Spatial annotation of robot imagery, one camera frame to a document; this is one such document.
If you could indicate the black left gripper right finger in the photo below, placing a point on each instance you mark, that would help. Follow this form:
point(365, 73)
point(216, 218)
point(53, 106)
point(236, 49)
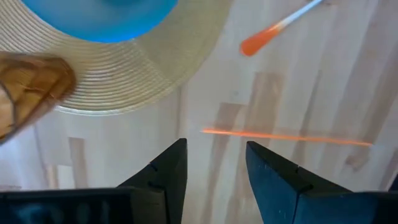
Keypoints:
point(295, 202)

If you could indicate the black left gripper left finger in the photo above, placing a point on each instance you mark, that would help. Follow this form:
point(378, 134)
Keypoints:
point(155, 202)

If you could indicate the pink drinking straw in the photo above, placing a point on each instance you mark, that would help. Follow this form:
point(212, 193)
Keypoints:
point(280, 136)

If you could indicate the orange and white spoon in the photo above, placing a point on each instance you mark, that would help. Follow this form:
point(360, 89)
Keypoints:
point(261, 39)

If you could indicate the amber faceted glass tumbler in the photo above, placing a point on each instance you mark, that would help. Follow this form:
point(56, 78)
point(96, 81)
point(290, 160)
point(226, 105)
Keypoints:
point(28, 87)

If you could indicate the blue plastic bowl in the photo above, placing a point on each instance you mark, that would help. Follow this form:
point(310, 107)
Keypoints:
point(102, 18)

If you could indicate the round woven straw placemat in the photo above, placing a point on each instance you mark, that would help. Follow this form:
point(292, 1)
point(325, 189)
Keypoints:
point(124, 77)

